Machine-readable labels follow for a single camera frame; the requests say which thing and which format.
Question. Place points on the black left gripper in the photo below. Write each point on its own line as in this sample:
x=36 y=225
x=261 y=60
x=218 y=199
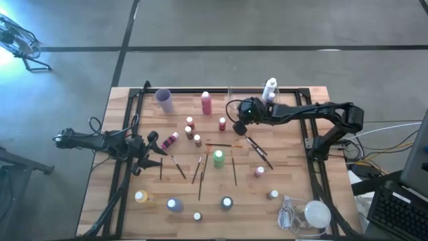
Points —
x=138 y=152

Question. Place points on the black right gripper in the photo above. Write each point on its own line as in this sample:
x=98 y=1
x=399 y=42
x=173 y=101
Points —
x=252 y=112

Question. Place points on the small purple paint bottle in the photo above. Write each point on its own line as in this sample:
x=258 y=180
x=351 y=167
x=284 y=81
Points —
x=271 y=97

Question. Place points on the large white paint bottle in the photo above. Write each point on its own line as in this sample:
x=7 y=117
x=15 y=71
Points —
x=269 y=87

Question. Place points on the orange paintbrush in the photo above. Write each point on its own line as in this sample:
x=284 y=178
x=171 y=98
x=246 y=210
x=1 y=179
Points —
x=222 y=145
x=205 y=164

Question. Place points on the large pink paint bottle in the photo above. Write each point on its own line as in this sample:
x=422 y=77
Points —
x=206 y=105

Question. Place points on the large green paint bottle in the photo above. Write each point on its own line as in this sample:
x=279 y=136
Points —
x=219 y=160

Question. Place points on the small pink paint bottle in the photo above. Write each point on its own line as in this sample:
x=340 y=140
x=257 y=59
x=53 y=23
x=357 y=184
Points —
x=259 y=171

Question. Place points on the large teal paint bottle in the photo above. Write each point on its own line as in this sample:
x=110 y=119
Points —
x=226 y=203

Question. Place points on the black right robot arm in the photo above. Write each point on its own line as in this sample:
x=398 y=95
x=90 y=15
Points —
x=301 y=112

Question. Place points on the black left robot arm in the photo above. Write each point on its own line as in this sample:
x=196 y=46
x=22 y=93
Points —
x=87 y=142

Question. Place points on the small magenta paint bottle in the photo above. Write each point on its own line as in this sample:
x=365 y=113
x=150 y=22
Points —
x=168 y=141

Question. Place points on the large yellow paint bottle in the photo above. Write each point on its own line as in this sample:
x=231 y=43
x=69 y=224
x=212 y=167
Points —
x=143 y=197

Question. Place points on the small brown paint bottle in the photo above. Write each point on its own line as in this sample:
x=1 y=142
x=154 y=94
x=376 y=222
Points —
x=189 y=131
x=272 y=194

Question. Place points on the large lavender paint bottle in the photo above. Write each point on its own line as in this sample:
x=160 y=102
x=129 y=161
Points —
x=175 y=205

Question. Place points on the clear plastic bin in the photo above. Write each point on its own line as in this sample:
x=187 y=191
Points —
x=252 y=93

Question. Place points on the white cup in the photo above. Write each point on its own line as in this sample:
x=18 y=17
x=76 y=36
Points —
x=164 y=100

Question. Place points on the dark side table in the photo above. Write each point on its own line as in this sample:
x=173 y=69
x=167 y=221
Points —
x=20 y=160

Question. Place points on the black computer desk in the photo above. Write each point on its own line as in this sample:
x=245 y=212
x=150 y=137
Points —
x=374 y=182

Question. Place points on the grey computer monitor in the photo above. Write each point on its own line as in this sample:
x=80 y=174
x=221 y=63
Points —
x=416 y=160

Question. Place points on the black keyboard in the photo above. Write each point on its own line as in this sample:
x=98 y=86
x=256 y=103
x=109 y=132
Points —
x=398 y=214

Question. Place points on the black floor fan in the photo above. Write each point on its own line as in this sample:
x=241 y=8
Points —
x=16 y=40

